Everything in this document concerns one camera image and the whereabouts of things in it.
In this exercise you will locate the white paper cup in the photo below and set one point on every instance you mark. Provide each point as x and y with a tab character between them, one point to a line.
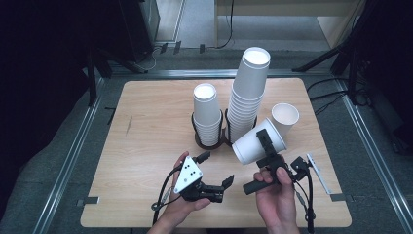
285	115
250	146

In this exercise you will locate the short stack of white cups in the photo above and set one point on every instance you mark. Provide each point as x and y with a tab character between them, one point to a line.
206	110

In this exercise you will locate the person's right hand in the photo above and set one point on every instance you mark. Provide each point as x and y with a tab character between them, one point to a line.
277	204

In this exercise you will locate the light wooden desk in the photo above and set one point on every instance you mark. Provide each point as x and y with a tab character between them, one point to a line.
292	8

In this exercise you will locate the person's left hand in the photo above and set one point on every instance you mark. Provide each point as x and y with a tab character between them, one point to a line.
181	211

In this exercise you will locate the dark floor bracket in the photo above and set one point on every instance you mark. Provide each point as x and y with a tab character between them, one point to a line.
163	48
202	48
177	47

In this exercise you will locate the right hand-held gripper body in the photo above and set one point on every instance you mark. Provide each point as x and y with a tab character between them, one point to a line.
298	169

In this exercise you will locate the aluminium floor rail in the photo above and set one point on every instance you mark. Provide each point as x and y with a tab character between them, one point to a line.
367	143
195	73
69	162

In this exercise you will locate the black cabinet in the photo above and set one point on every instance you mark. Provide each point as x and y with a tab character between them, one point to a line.
136	26

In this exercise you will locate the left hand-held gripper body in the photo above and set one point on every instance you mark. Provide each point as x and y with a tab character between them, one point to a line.
189	175

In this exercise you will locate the black tripod stand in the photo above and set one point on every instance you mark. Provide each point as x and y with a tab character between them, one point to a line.
324	57
92	84

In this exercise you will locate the grey tape strip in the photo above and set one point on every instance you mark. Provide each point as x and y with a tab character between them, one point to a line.
89	201
338	197

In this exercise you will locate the tall stack of white cups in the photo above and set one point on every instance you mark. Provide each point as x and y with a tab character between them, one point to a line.
250	81

